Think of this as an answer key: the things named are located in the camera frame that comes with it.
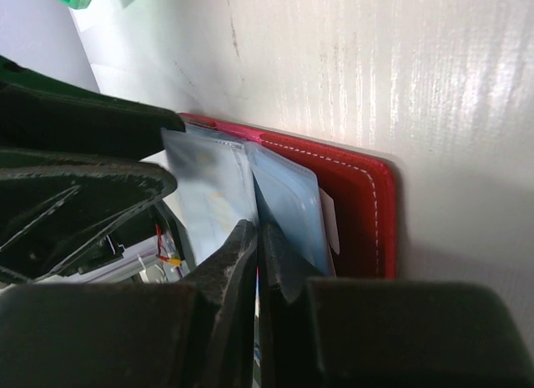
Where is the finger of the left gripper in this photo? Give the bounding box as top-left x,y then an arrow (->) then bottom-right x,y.
1,58 -> 185,159
1,148 -> 177,283

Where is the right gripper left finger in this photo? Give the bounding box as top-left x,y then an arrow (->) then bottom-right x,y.
1,220 -> 257,387

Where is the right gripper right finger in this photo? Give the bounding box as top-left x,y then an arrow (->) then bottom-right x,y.
259,223 -> 533,387

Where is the red leather card holder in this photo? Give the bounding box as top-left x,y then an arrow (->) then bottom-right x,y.
179,113 -> 397,280

